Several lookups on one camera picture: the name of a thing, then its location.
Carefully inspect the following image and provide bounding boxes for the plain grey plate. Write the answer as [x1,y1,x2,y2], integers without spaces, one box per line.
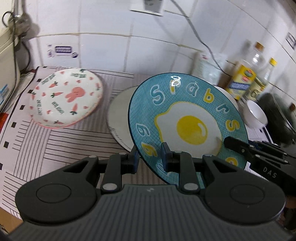
[107,85,140,153]

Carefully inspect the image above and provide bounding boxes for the small wall sticker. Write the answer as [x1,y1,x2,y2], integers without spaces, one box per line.
[286,32,296,49]

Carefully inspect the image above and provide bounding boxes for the striped table mat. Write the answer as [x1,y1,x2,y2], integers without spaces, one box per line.
[0,66,275,219]

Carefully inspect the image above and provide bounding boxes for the blue fried egg plate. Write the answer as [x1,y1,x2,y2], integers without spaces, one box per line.
[128,72,250,185]

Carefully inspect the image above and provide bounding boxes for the black pot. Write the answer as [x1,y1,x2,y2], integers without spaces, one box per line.
[257,93,296,147]

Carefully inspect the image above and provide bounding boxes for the metal pipe valve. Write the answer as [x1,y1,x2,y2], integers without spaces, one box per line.
[2,10,31,37]

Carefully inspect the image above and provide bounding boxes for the white plastic bag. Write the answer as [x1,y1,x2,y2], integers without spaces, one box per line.
[191,50,227,87]

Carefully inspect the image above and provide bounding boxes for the black plug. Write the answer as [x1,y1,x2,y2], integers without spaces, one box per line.
[143,0,163,11]

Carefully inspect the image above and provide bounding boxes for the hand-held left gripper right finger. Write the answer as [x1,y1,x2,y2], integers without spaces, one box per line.
[161,142,234,194]

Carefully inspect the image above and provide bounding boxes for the white kitchen appliance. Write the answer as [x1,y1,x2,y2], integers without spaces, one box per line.
[0,25,22,112]

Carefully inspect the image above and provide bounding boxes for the white wall socket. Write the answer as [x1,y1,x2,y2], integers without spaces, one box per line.
[129,0,164,17]

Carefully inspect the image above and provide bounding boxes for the wall tile sticker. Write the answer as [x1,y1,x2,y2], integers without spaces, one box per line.
[46,44,78,58]

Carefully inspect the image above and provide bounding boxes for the white rabbit carrot plate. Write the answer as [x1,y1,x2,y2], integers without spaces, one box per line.
[29,68,104,128]

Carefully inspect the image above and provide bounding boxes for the black power cable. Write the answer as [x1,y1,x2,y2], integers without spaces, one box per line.
[170,0,228,69]

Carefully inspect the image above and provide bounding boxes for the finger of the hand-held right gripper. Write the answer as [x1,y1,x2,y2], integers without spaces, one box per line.
[223,136,258,163]
[249,140,287,160]

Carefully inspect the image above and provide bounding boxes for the clear bottle yellow cap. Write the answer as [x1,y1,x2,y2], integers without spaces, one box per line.
[264,58,278,93]

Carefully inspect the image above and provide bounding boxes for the glass pot lid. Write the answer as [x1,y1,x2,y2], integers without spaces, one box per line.
[270,94,296,139]

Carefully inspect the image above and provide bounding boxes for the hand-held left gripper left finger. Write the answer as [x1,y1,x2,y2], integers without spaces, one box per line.
[62,146,141,194]

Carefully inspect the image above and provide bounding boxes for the yellow label bottle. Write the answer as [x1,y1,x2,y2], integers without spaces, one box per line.
[225,40,257,100]

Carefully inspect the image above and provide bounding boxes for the clear bottle pale label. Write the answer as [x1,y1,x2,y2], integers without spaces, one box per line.
[248,42,269,100]

